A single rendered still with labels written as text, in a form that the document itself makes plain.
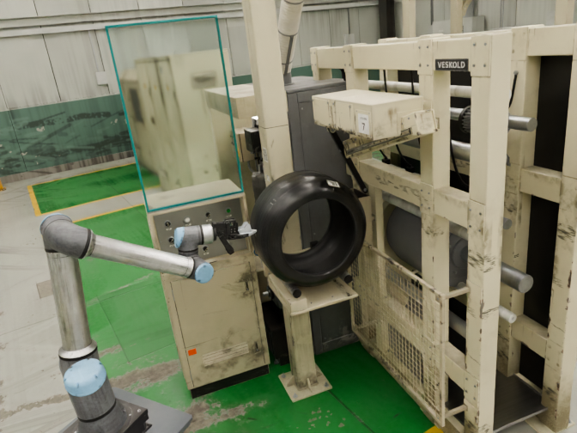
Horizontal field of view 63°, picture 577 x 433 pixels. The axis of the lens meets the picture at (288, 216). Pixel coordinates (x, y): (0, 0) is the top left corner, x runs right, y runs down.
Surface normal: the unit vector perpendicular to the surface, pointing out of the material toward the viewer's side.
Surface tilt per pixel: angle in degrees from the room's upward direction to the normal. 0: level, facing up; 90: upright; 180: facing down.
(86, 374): 5
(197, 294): 90
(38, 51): 90
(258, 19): 90
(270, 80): 90
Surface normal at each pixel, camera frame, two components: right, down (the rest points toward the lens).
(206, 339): 0.35, 0.29
